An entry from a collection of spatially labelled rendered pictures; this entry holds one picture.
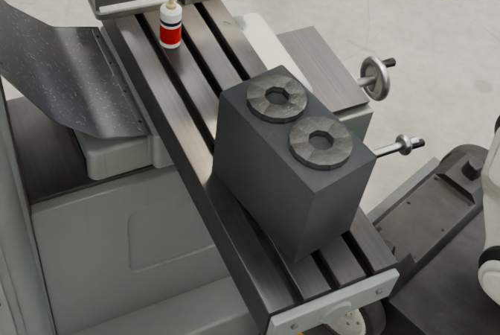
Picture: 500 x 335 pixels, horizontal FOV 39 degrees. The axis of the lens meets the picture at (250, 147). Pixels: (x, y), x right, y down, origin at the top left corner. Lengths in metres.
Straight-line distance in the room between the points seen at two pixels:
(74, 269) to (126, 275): 0.16
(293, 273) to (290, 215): 0.11
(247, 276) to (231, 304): 0.84
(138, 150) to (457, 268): 0.76
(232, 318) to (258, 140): 0.97
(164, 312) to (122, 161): 0.62
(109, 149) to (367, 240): 0.52
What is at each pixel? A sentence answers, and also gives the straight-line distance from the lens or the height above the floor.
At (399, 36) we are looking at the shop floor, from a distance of 3.08.
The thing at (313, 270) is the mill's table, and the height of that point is 0.97.
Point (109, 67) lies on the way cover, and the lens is 1.46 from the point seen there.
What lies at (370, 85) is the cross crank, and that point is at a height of 0.64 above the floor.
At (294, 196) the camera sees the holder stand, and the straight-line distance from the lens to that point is 1.00.
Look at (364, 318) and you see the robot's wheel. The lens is 1.57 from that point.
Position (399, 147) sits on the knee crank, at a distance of 1.87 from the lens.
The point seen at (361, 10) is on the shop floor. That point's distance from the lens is 3.16.
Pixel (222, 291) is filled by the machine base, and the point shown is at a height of 0.20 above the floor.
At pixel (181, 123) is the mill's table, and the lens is 1.26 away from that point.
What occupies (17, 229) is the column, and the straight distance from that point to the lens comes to 1.38.
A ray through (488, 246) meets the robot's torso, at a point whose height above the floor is 0.71.
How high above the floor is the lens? 1.91
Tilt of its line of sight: 50 degrees down
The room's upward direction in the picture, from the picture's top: 10 degrees clockwise
